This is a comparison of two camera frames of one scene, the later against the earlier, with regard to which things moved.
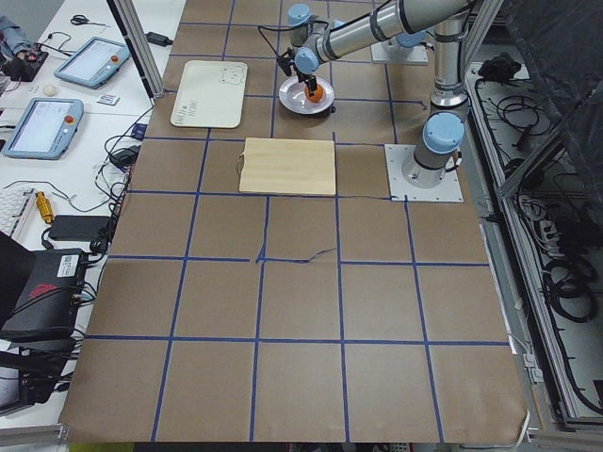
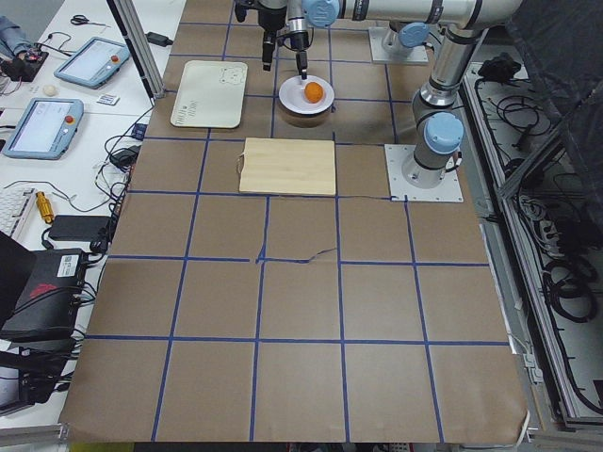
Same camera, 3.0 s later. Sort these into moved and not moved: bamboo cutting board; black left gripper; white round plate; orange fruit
Moved: black left gripper
Not moved: bamboo cutting board; orange fruit; white round plate
